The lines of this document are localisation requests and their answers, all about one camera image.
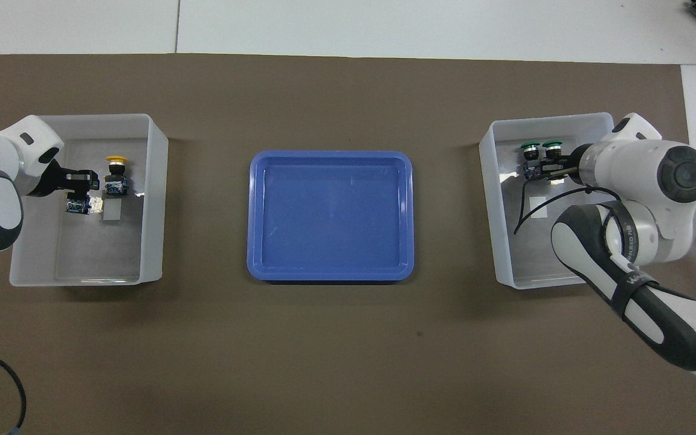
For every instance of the green push button switch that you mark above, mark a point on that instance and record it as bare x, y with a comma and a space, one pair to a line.
552, 147
530, 160

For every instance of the blue plastic tray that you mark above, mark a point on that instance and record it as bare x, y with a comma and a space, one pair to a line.
330, 229

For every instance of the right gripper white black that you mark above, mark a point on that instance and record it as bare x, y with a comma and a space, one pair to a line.
632, 130

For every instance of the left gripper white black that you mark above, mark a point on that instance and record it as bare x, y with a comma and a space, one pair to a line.
37, 145

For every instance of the small white box label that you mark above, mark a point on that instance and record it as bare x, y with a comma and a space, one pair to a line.
112, 211
539, 208

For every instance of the translucent white plastic box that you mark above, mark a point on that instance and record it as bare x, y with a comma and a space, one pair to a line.
529, 260
82, 254

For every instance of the yellow push button switch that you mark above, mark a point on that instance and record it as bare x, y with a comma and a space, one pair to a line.
117, 178
79, 206

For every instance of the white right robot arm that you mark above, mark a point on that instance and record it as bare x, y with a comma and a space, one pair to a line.
656, 199

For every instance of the brown table mat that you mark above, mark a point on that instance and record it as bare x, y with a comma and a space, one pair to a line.
348, 362

